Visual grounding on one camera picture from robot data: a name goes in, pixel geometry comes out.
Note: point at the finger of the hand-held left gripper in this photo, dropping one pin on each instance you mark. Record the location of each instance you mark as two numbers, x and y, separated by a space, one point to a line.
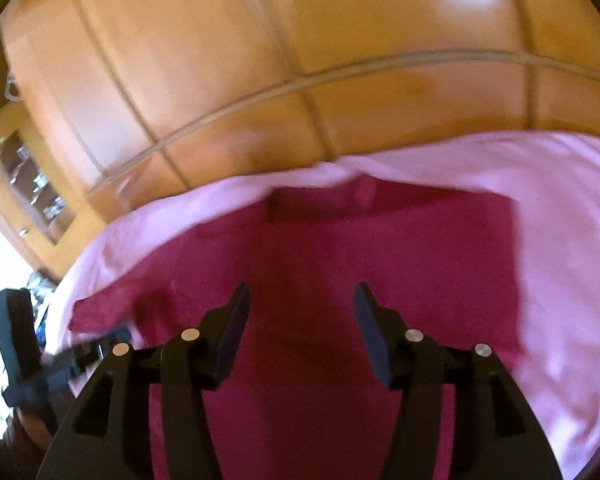
92 347

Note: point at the pink bed sheet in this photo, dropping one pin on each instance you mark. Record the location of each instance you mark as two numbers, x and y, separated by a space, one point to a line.
565 260

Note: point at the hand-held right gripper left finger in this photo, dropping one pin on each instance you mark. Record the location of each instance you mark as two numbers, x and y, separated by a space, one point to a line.
232 340

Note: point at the dark red garment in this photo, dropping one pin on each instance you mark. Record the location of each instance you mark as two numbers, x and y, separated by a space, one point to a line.
305 270

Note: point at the wooden glass-door cabinet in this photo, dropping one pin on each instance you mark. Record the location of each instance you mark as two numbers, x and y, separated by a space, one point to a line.
30 185

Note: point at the wooden wardrobe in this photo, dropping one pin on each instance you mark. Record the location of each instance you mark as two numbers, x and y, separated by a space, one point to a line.
280 35

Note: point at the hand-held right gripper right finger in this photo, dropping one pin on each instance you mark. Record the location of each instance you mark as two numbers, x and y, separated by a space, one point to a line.
375 340

